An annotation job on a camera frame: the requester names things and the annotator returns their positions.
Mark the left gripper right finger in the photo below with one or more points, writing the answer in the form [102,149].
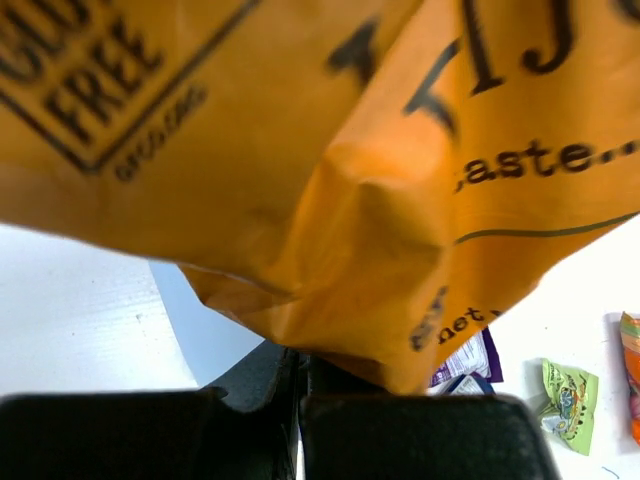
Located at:
[352,429]

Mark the blue snack bag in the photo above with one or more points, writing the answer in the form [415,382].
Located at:
[470,384]

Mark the green candy packet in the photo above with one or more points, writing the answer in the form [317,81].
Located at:
[572,399]

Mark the orange snack bag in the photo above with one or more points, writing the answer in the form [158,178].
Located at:
[629,334]

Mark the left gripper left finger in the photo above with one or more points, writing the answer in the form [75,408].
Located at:
[243,425]

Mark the purple candy bag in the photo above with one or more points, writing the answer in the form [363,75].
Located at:
[477,356]

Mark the orange-yellow chips bag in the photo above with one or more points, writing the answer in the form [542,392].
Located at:
[372,182]

